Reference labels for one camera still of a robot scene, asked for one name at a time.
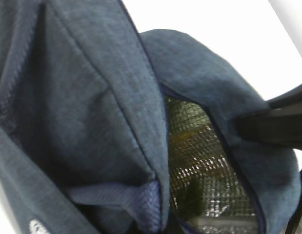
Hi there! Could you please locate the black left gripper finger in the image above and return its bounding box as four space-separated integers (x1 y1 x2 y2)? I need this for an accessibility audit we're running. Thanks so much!
235 84 302 150

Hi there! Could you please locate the dark blue insulated lunch bag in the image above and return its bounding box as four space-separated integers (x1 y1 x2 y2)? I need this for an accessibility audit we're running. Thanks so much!
0 0 302 234

